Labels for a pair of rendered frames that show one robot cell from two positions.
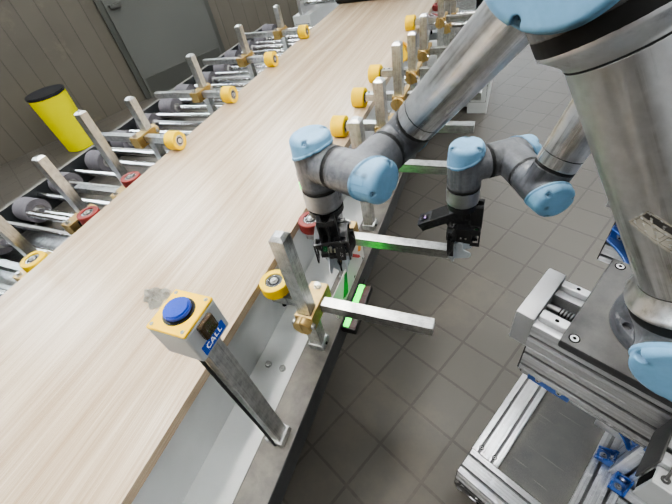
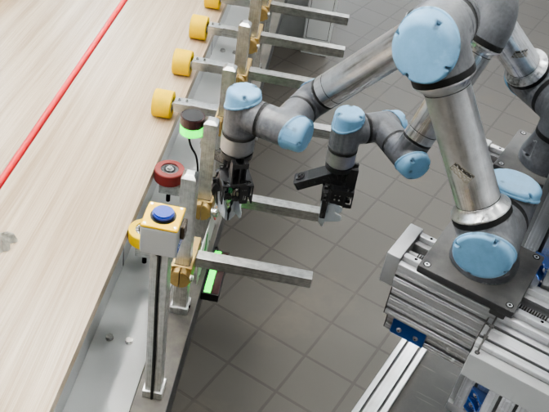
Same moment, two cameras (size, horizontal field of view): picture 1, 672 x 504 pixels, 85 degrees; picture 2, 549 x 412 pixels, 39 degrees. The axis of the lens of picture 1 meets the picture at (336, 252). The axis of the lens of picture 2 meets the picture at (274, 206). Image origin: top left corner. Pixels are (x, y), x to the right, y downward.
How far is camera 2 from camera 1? 1.05 m
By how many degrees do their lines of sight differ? 22
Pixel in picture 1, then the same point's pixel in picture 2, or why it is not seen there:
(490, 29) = (387, 54)
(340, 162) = (274, 117)
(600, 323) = (444, 255)
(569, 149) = (426, 127)
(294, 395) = not seen: hidden behind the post
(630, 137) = (448, 127)
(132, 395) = (16, 330)
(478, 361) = (323, 377)
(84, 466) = not seen: outside the picture
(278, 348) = (118, 321)
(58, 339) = not seen: outside the picture
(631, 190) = (449, 151)
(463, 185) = (345, 147)
